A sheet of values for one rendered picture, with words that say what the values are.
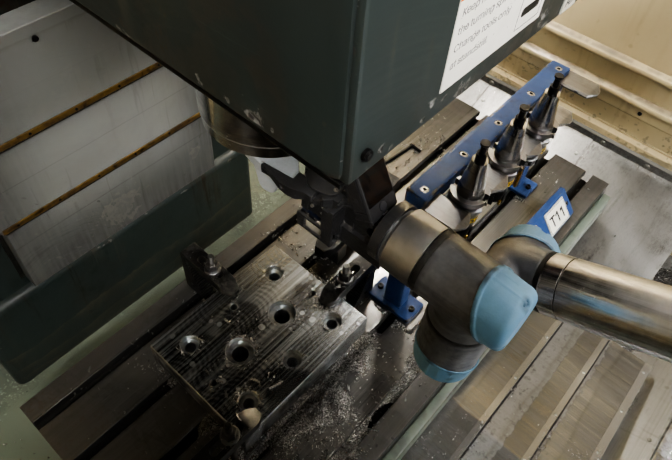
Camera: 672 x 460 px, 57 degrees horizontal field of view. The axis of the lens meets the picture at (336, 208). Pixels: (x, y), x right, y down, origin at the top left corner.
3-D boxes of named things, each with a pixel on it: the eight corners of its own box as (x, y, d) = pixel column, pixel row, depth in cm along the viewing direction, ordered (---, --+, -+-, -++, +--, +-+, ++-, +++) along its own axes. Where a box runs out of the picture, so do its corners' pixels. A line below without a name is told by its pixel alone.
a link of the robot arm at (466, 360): (502, 339, 77) (529, 292, 68) (448, 402, 71) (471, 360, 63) (451, 300, 80) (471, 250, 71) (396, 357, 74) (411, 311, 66)
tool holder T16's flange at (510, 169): (498, 146, 108) (502, 136, 106) (528, 164, 105) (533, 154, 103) (477, 164, 105) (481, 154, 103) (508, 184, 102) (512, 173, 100)
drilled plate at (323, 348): (364, 331, 112) (367, 317, 109) (246, 451, 98) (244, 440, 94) (275, 259, 122) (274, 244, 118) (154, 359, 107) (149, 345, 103)
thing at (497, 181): (513, 181, 102) (515, 178, 101) (496, 198, 99) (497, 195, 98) (477, 159, 104) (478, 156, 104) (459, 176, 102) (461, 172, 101)
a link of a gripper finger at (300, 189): (254, 180, 68) (323, 213, 66) (253, 171, 67) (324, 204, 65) (276, 154, 71) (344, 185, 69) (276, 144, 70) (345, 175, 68)
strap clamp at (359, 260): (372, 291, 123) (380, 246, 111) (327, 335, 116) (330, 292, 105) (359, 281, 124) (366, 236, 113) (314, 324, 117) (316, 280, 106)
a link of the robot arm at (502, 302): (486, 372, 62) (511, 331, 55) (400, 305, 66) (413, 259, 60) (526, 321, 66) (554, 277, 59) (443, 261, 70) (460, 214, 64)
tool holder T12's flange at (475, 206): (459, 180, 102) (462, 169, 100) (492, 197, 100) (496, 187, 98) (440, 203, 99) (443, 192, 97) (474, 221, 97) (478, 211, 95)
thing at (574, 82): (604, 89, 118) (605, 86, 118) (591, 102, 116) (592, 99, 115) (571, 73, 121) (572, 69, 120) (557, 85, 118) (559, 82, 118)
